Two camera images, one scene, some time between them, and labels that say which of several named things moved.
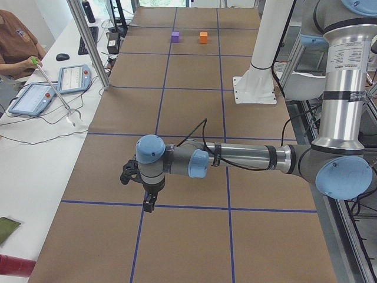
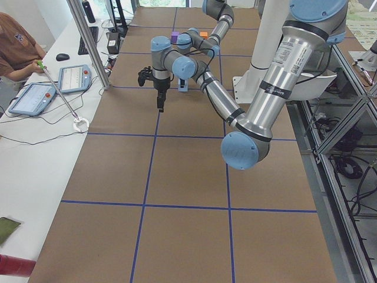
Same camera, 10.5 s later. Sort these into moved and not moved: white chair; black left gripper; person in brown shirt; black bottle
Moved: black left gripper
Not moved: black bottle; person in brown shirt; white chair
